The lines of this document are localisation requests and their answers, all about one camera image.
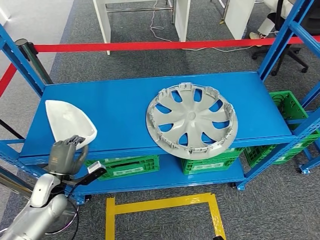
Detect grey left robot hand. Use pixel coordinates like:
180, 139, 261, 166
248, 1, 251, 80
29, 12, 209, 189
48, 134, 89, 176

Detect white curved plastic part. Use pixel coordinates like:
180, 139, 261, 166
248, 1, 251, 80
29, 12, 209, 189
45, 99, 98, 152

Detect blue metal shelf rack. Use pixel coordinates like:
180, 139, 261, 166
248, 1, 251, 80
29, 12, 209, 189
0, 0, 320, 206
285, 81, 320, 176

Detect green plastic crate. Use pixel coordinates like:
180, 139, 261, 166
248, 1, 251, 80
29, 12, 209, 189
244, 147, 318, 168
85, 154, 160, 165
85, 158, 161, 181
246, 91, 320, 159
180, 147, 246, 165
181, 158, 238, 176

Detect red barrier belt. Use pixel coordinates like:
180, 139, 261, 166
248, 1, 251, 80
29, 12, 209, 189
0, 62, 18, 99
34, 35, 320, 54

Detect yellow floor tape square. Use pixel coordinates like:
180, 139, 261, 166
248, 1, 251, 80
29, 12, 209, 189
105, 193, 227, 240

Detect grey wheel hubcap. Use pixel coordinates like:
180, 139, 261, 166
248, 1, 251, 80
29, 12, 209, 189
146, 82, 239, 161

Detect white desk with metal bars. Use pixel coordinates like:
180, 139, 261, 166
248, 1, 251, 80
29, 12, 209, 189
93, 0, 192, 57

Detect person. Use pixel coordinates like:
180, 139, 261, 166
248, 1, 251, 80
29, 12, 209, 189
249, 0, 291, 41

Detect black office chair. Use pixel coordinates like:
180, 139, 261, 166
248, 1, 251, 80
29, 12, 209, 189
251, 0, 309, 77

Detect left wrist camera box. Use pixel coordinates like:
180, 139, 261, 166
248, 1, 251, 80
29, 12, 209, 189
63, 160, 108, 189

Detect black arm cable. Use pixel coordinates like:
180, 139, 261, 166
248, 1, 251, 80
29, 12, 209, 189
66, 185, 80, 240

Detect chrome stanchion post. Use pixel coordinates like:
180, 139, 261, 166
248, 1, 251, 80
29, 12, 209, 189
0, 164, 78, 235
14, 38, 54, 86

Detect white floor cable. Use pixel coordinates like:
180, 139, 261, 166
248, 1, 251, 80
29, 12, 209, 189
149, 0, 279, 54

